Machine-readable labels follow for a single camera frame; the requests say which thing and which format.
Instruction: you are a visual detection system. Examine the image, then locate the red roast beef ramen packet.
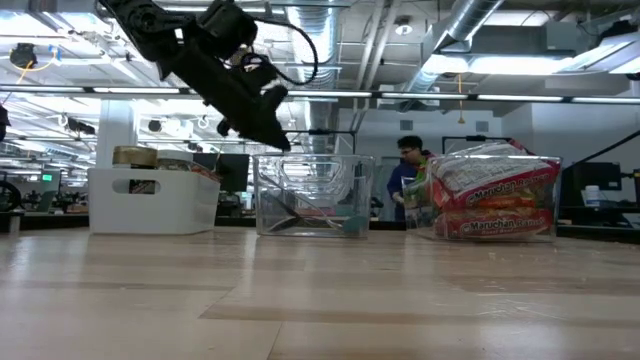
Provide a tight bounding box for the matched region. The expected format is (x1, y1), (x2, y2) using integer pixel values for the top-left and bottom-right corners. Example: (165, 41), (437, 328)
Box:
(429, 141), (561, 212)

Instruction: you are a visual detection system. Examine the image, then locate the white-lidded seasoning jar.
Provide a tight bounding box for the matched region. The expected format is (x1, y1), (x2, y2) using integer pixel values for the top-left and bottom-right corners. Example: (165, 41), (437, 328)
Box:
(156, 149), (195, 172)

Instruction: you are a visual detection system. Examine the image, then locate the black ceiling camera yellow cable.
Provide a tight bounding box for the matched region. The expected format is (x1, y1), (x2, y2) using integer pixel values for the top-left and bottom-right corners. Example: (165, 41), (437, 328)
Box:
(8, 42), (40, 70)

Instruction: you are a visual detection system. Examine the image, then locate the slanted silver ventilation duct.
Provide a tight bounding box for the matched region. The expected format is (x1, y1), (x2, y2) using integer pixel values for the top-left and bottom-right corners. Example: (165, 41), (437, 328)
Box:
(402, 0), (504, 96)

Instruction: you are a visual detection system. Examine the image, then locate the person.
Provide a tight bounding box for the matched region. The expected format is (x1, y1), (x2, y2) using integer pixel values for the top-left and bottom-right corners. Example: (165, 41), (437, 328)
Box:
(386, 134), (437, 224)

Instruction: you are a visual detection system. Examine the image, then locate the tan-lidded jar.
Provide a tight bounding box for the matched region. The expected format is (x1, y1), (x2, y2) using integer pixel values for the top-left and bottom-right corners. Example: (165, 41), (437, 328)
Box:
(111, 145), (159, 196)

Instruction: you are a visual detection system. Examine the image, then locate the black stand frame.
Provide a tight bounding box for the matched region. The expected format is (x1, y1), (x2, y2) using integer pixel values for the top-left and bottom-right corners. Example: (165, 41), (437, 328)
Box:
(441, 134), (513, 157)
(281, 128), (358, 157)

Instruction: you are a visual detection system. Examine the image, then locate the white pillar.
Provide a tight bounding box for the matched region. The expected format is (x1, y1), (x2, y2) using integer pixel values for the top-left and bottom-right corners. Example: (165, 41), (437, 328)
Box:
(95, 99), (139, 170)

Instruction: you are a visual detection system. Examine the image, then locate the white plastic bin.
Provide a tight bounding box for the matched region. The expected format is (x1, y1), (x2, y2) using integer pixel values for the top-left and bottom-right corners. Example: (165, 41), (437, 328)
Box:
(86, 167), (222, 237)

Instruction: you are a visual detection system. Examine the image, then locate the large silver ventilation duct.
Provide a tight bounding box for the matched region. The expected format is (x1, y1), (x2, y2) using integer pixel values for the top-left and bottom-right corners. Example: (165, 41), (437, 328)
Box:
(285, 0), (342, 156)

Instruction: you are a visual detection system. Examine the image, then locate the long ceiling light strip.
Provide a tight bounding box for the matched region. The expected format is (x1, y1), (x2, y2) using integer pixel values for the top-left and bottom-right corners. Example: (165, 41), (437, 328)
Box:
(0, 85), (640, 105)

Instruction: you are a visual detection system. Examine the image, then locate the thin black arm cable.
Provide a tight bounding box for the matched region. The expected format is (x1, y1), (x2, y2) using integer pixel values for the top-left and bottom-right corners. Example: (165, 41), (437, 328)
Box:
(562, 129), (640, 175)

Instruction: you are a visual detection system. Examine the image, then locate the red yellow ramen packet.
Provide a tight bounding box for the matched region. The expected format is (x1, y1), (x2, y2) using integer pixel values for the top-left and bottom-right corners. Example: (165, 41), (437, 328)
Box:
(433, 207), (556, 242)

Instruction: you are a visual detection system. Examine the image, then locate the clear plastic container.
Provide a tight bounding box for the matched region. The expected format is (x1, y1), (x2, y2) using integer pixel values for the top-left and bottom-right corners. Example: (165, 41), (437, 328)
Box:
(253, 153), (377, 239)
(402, 155), (562, 245)

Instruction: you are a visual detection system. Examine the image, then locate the black computer monitor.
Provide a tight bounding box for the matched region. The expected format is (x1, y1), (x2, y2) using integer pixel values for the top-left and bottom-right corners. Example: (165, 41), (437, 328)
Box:
(192, 152), (250, 195)

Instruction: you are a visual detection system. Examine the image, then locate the yellow hanging cord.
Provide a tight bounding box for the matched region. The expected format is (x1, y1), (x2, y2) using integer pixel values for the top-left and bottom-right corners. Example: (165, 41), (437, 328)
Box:
(455, 73), (467, 126)

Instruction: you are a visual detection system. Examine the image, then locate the dark metal spoon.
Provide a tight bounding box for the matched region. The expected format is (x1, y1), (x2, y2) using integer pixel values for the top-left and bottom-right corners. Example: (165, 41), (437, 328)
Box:
(259, 172), (349, 234)

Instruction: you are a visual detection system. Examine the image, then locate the bright ceiling light panel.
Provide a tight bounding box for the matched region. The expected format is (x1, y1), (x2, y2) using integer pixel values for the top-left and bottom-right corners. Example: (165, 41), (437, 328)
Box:
(422, 53), (564, 77)

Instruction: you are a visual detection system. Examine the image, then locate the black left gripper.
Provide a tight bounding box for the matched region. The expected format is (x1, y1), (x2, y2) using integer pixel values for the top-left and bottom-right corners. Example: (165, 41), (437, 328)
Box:
(159, 39), (292, 152)

